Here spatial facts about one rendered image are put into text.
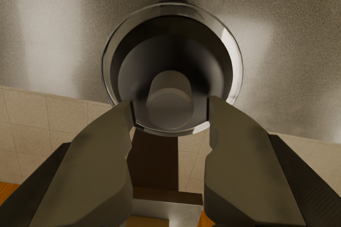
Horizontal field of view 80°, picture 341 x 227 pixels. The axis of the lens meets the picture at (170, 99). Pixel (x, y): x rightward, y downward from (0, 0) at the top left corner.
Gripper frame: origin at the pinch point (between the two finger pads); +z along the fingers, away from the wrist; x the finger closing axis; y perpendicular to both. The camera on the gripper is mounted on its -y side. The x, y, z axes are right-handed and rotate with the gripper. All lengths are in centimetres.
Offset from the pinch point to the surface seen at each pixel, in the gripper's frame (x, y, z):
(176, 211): -2, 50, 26
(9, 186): -164, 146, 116
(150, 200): -9, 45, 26
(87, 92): -18.3, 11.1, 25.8
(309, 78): 25.3, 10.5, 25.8
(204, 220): 17, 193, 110
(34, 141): -122, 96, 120
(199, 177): 13, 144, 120
